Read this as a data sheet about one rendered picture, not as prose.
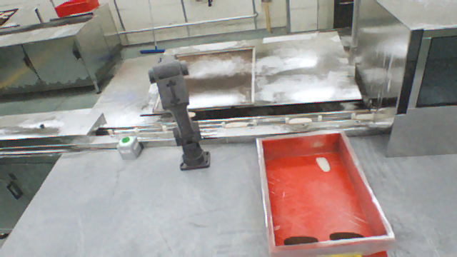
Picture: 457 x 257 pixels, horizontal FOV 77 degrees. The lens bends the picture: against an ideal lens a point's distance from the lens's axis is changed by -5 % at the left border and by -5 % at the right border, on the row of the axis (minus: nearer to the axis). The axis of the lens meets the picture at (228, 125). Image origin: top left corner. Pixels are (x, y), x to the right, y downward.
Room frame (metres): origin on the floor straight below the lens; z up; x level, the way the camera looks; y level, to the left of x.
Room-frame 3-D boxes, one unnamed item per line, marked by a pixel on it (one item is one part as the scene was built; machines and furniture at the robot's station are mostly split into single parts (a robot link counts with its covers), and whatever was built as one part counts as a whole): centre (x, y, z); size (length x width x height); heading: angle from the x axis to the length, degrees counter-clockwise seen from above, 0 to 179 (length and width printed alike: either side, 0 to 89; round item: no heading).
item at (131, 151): (1.07, 0.45, 0.84); 0.08 x 0.08 x 0.11; 78
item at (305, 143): (0.64, -0.23, 0.87); 0.49 x 0.34 x 0.10; 174
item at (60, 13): (4.60, 1.82, 0.93); 0.51 x 0.36 x 0.13; 82
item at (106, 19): (4.60, 1.82, 0.44); 0.70 x 0.55 x 0.87; 78
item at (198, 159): (0.94, 0.16, 0.86); 0.12 x 0.09 x 0.08; 84
